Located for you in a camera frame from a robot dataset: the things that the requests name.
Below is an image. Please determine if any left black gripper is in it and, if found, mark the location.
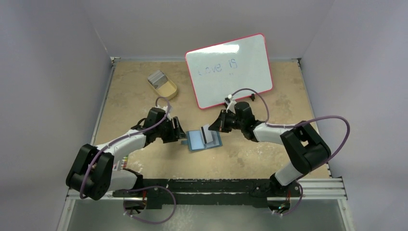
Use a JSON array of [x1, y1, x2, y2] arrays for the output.
[[155, 117, 186, 144]]

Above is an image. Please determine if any white card with magnetic stripe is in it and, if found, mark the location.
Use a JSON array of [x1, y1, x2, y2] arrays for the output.
[[200, 124, 214, 144]]

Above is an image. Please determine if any blue leather card holder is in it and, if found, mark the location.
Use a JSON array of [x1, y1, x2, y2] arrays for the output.
[[181, 130, 223, 152]]

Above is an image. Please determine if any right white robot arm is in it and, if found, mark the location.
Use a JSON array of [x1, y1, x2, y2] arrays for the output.
[[208, 102, 332, 196]]

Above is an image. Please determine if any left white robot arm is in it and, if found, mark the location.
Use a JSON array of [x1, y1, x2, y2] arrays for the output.
[[65, 107, 187, 200]]

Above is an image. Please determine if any beige oval tray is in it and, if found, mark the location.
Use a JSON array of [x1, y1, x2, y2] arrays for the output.
[[149, 76, 178, 100]]

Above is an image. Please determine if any red framed whiteboard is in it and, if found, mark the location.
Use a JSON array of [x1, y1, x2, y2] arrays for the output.
[[185, 33, 273, 109]]

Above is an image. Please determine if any colourful marker box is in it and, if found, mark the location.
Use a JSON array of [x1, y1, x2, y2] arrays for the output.
[[113, 155, 128, 171]]

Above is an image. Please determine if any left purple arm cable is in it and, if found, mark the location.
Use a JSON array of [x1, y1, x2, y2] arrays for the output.
[[79, 96, 172, 200]]

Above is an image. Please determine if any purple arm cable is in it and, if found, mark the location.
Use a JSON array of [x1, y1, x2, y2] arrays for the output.
[[79, 96, 172, 200], [228, 88, 351, 167]]

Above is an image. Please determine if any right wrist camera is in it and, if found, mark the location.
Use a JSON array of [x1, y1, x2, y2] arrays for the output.
[[224, 94, 236, 113]]

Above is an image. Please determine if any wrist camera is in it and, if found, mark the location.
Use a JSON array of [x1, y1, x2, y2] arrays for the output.
[[224, 94, 236, 113], [161, 106, 173, 117]]

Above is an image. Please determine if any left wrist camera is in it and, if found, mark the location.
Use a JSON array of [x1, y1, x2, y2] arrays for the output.
[[161, 106, 173, 117]]

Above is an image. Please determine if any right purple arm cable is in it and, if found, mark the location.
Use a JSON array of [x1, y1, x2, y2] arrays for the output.
[[228, 88, 351, 167]]

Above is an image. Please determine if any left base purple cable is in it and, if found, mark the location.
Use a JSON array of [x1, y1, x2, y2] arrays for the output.
[[122, 186, 177, 226]]

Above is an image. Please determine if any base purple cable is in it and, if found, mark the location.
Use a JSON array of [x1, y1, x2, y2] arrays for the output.
[[271, 180, 304, 218], [122, 186, 177, 226]]

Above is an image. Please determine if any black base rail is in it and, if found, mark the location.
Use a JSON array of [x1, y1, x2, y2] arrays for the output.
[[113, 178, 303, 211]]

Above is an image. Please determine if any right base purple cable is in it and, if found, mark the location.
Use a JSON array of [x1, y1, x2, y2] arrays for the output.
[[271, 180, 304, 218]]

